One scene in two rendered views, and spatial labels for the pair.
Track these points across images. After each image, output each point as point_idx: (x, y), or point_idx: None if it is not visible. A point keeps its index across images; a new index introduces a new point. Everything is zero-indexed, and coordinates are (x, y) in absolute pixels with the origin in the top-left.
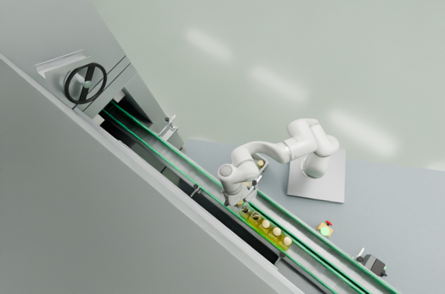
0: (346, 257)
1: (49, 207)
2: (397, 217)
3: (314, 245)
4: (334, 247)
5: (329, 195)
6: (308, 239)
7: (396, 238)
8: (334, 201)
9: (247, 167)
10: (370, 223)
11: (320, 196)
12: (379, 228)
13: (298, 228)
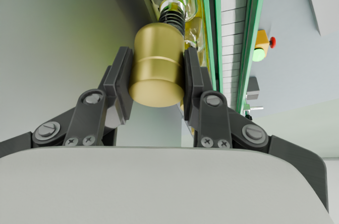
0: (239, 95)
1: None
2: (320, 74)
3: (229, 66)
4: (243, 97)
5: (330, 14)
6: (230, 57)
7: (290, 82)
8: (318, 26)
9: None
10: (298, 63)
11: (320, 6)
12: (295, 70)
13: (236, 40)
